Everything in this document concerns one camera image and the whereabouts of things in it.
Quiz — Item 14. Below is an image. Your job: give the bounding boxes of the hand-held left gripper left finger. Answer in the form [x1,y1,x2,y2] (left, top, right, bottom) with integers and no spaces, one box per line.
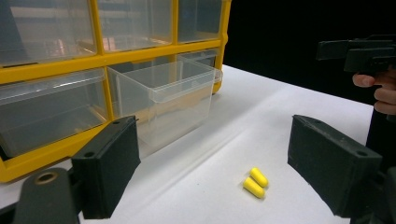
[71,115,142,220]

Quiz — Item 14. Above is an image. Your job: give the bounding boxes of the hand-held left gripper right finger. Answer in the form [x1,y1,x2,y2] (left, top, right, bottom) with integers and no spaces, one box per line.
[287,114,384,218]

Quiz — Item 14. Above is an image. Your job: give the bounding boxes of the yellow foam earplug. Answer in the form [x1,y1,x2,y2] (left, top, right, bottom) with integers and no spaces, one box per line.
[242,176,266,200]
[249,166,270,189]

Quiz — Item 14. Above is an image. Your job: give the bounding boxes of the clear plastic drawer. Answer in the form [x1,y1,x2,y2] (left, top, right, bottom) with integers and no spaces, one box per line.
[177,0,223,44]
[0,0,98,67]
[97,0,174,53]
[106,60,224,158]
[0,67,109,159]
[177,49,224,84]

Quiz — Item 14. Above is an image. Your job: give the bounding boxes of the yellow drawer organizer cabinet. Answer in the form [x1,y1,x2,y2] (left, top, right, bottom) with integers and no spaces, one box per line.
[0,0,233,184]

